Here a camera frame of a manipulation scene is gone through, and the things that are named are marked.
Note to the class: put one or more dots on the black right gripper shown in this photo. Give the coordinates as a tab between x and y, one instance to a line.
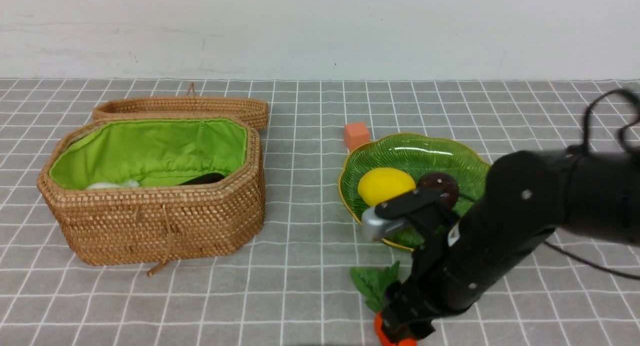
446	279

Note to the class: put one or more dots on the orange carrot with green leaves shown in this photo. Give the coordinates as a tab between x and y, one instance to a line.
371	283

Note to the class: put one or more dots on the yellow lemon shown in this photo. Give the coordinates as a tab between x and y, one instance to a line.
382	184

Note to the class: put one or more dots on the dark purple round fruit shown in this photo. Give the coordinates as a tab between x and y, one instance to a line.
449	190

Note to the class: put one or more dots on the purple eggplant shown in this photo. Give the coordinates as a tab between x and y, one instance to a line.
208	178

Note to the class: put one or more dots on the white radish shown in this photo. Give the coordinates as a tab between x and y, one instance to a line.
110	185

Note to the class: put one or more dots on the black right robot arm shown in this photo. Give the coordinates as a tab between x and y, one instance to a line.
527	196

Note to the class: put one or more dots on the grey checked tablecloth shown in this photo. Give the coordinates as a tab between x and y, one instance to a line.
291	285

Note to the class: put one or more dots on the green leaf-shaped glass plate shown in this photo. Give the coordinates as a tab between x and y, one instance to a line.
417	155

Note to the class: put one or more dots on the small orange cube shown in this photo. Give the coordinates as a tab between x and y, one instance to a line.
355	134

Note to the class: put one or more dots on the woven rattan basket green lining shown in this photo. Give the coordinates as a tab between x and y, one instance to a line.
158	221

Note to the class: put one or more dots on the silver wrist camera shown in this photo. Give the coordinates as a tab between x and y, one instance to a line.
385	221

